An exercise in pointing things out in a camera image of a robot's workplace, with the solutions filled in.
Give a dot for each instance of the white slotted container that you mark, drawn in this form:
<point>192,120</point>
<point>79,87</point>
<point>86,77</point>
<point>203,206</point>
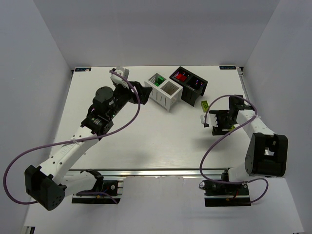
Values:
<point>167,94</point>

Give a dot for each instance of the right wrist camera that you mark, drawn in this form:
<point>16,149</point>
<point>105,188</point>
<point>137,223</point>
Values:
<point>208,120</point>

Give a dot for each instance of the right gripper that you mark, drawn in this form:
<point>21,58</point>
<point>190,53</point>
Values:
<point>221,122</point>

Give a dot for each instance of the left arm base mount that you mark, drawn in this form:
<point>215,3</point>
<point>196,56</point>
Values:
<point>105,191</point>

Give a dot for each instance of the black slotted container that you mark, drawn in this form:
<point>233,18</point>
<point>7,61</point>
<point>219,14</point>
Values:
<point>193,87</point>

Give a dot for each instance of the yellow green long brick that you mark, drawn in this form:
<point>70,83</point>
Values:
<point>204,106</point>

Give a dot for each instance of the aluminium table rail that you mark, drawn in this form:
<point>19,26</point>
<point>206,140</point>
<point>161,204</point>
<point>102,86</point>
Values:
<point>159,172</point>

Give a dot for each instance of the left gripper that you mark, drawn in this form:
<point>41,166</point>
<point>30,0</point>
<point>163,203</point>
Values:
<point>134,90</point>

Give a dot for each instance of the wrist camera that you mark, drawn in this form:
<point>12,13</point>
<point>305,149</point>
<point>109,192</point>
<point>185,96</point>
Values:
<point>119,75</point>
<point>208,120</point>

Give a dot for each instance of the green long lego piece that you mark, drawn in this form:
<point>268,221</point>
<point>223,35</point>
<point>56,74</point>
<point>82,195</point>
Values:
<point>159,80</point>

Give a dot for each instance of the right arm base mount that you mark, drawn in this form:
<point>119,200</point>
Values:
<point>225,195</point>

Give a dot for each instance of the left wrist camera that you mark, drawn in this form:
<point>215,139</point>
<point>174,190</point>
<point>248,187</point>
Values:
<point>119,75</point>

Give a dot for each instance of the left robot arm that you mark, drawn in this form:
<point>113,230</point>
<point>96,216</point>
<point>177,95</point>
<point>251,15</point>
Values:
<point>47,183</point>

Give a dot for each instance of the left blue table label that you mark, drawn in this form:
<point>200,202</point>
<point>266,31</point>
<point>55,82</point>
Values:
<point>83,69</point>

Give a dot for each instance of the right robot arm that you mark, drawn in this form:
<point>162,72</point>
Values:
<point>266,155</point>

